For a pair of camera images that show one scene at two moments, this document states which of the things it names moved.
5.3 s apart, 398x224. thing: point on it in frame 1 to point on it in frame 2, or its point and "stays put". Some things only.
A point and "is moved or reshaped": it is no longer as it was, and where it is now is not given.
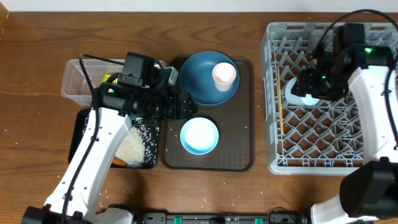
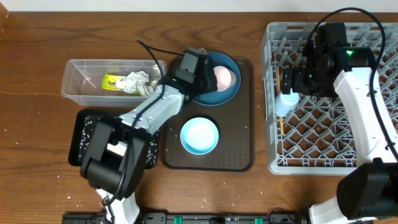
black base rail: [279, 216] stays put
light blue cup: [296, 99] to [286, 104]
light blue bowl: [199, 135] stays put
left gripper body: [165, 107] to [205, 83]
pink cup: [224, 74] is moved or reshaped
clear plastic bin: [74, 88] stays put
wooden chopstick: [280, 102] stays put
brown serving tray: [234, 121] stays put
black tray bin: [148, 129] stays put
